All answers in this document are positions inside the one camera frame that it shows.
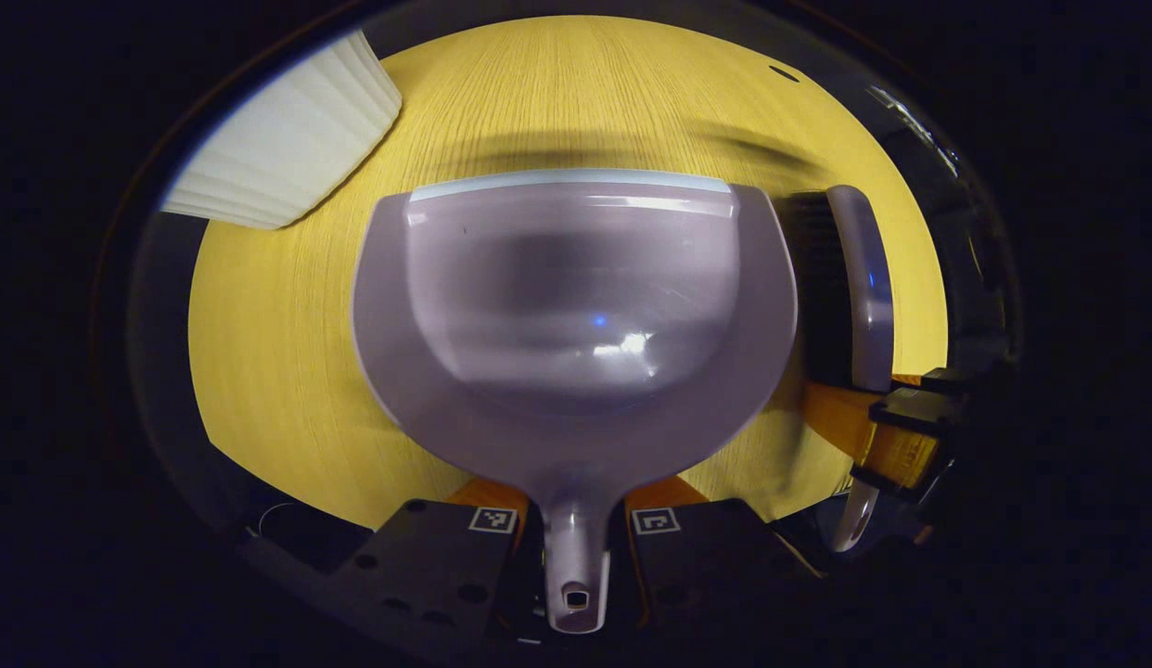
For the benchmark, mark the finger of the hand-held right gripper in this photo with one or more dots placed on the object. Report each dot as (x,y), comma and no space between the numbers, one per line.
(938,380)
(845,417)

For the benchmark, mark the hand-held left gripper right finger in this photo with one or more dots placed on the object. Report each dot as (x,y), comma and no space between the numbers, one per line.
(706,566)

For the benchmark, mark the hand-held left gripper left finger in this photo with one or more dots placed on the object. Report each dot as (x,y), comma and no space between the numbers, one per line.
(428,566)

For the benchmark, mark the small purple broom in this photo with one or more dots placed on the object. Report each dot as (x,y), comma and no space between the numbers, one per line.
(868,278)

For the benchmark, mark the purple plastic dustpan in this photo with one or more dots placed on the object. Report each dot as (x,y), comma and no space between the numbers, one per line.
(567,306)

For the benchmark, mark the white ribbed garbage bin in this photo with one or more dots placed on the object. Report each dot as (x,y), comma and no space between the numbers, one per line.
(288,139)

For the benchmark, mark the yellow wooden desktop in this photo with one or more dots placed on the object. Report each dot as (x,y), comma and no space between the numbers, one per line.
(279,353)

